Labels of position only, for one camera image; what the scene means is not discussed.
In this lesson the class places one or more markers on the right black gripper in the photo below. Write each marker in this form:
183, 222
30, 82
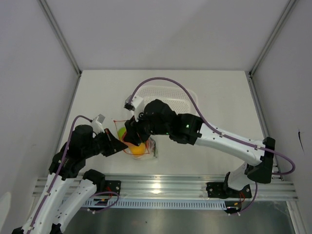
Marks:
132, 135

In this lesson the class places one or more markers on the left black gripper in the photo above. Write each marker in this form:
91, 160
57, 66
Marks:
113, 144

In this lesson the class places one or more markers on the orange fruit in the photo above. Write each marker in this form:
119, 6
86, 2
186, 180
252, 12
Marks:
137, 150

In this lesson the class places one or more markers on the green apple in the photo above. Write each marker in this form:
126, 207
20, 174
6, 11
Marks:
121, 133

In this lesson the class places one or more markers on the clear orange zip top bag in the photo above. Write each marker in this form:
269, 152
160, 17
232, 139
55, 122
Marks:
148, 154

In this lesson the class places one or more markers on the green leafy vegetable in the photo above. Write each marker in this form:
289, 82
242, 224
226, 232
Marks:
154, 149

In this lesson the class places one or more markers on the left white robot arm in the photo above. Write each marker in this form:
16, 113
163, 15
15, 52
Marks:
53, 211

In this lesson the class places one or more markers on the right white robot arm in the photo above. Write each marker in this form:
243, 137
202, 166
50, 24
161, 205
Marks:
256, 155

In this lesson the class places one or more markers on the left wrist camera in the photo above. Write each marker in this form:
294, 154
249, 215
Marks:
97, 124

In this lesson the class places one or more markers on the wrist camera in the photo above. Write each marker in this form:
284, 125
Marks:
97, 124
135, 105

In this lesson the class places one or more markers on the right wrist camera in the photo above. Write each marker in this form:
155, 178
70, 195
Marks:
135, 105

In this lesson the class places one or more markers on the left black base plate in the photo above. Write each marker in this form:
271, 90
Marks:
112, 186

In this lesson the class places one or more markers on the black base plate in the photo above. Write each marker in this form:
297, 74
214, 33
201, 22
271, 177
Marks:
112, 186
217, 190

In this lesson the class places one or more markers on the aluminium rail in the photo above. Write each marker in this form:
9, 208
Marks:
192, 187

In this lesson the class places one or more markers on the slotted cable duct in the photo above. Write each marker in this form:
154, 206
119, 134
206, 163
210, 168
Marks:
202, 204

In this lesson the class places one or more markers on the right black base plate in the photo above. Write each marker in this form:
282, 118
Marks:
217, 190

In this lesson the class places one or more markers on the left aluminium frame post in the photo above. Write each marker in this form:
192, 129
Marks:
59, 35

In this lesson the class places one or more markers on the aluminium frame post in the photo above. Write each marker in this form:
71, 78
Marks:
59, 35
281, 22

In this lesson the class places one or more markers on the right aluminium frame post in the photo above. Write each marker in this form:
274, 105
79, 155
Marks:
281, 22

